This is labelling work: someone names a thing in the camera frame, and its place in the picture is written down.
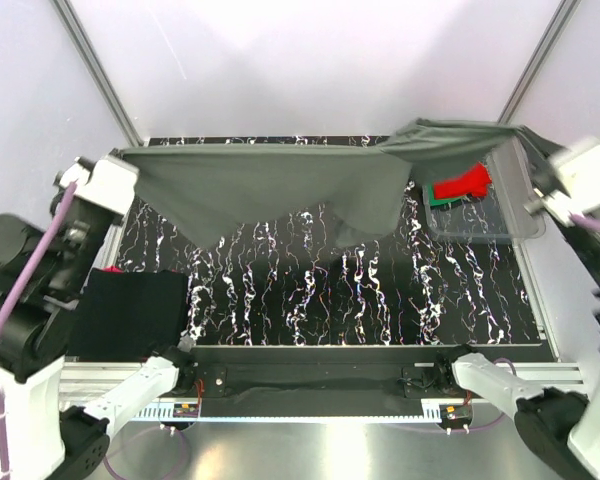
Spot grey t shirt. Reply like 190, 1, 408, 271
118, 119, 563, 248

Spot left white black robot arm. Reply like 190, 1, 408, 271
0, 187, 198, 479

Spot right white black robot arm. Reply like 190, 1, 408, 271
434, 227, 600, 479

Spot black marble pattern mat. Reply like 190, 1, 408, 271
82, 134, 556, 364

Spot green t shirt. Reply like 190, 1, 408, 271
424, 184, 469, 207

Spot red t shirt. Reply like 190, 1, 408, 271
433, 163, 492, 200

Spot pink folded t shirt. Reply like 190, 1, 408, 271
102, 266, 124, 273

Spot black folded t shirt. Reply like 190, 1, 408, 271
67, 270, 189, 362

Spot clear plastic bin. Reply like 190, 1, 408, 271
422, 139, 546, 244

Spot left small connector board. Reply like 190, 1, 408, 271
173, 403, 200, 418

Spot small connector board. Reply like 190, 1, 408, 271
173, 403, 200, 418
440, 403, 473, 435

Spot right small connector board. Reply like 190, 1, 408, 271
440, 403, 473, 435

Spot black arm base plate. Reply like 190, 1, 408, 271
192, 346, 466, 421

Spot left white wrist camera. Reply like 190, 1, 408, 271
54, 155, 139, 217

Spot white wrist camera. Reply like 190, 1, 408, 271
525, 137, 600, 231
54, 155, 139, 217

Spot right white cable duct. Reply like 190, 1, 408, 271
421, 399, 442, 423

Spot white cable duct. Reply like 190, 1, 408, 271
133, 402, 197, 422
421, 399, 442, 423

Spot left white cable duct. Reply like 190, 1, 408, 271
133, 402, 197, 422

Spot front aluminium rail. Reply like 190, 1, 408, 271
59, 362, 586, 410

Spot left aluminium frame post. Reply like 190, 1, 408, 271
50, 0, 144, 146

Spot aluminium frame post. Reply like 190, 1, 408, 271
497, 0, 581, 124
50, 0, 144, 146

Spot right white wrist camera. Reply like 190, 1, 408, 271
525, 137, 600, 231

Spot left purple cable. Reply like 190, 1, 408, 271
0, 182, 194, 479

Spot right aluminium frame post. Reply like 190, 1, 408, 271
497, 0, 581, 124

